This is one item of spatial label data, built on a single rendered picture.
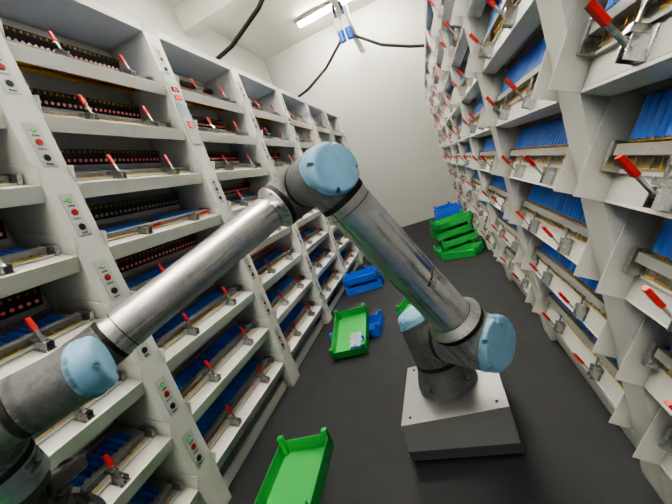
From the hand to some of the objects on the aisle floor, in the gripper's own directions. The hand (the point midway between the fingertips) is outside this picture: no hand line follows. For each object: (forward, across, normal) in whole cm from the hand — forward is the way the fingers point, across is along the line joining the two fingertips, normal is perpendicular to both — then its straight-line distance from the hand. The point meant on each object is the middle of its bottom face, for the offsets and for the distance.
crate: (+75, +86, +109) cm, 158 cm away
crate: (+53, +29, +28) cm, 66 cm away
